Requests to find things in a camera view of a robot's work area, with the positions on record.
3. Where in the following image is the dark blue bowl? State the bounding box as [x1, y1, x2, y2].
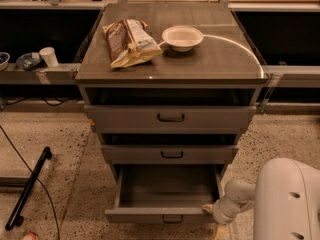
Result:
[16, 52, 43, 71]

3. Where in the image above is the grey metal shelf rail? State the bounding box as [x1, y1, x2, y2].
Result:
[0, 63, 80, 85]

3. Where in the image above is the grey drawer cabinet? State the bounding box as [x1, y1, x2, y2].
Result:
[74, 1, 270, 185]

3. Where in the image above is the black metal bar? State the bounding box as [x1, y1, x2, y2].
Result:
[1, 147, 52, 231]

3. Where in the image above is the black floor cable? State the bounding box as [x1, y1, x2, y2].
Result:
[0, 125, 61, 240]

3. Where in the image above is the white paper cup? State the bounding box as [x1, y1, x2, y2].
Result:
[39, 47, 59, 67]

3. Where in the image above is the red white object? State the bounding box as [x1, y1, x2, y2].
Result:
[21, 232, 39, 240]

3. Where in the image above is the grey bottom drawer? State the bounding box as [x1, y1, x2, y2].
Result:
[105, 164, 221, 224]

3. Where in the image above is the white paper bowl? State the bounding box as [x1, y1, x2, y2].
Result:
[162, 26, 204, 52]

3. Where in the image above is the grey drawer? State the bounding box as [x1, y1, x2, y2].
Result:
[101, 145, 238, 164]
[85, 105, 256, 134]
[105, 164, 221, 224]

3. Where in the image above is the grey middle drawer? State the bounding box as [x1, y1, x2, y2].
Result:
[101, 145, 238, 164]

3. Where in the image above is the brown chip bag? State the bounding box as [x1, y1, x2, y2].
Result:
[103, 19, 162, 69]

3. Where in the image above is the blue white bowl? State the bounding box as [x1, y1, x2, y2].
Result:
[0, 52, 10, 71]

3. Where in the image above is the grey top drawer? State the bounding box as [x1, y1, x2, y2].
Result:
[85, 105, 256, 134]

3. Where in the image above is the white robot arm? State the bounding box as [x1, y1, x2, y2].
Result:
[202, 158, 320, 240]

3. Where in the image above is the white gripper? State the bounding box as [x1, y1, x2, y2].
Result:
[201, 198, 240, 240]

